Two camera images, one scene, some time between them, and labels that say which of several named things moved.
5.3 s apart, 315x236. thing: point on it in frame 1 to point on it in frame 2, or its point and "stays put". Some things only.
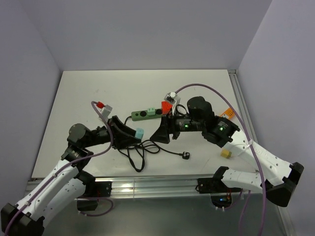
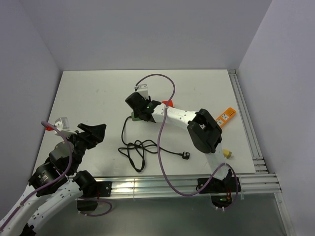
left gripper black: (121, 139) to (97, 131)
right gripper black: (162, 134) to (149, 101)
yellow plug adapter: (226, 153) stays put
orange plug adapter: (229, 113) stays put
